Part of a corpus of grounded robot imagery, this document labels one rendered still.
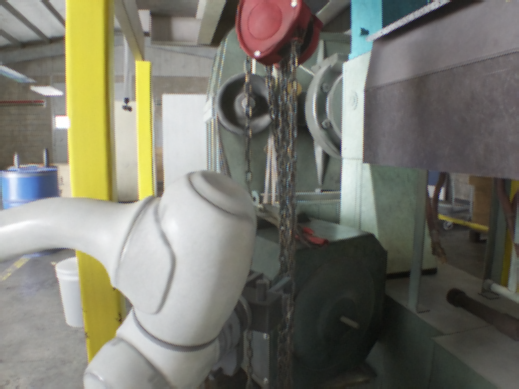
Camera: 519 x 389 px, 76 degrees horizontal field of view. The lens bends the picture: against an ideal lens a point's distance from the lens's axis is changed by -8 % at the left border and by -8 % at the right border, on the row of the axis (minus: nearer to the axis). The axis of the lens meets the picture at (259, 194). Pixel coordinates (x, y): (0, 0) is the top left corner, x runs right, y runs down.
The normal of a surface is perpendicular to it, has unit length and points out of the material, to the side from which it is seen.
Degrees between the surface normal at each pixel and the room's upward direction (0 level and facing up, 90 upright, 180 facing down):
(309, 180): 90
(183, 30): 90
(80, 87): 90
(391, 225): 72
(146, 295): 102
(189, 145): 90
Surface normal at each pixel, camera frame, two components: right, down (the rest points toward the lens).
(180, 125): 0.23, 0.13
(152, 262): -0.18, 0.11
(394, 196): 0.22, -0.18
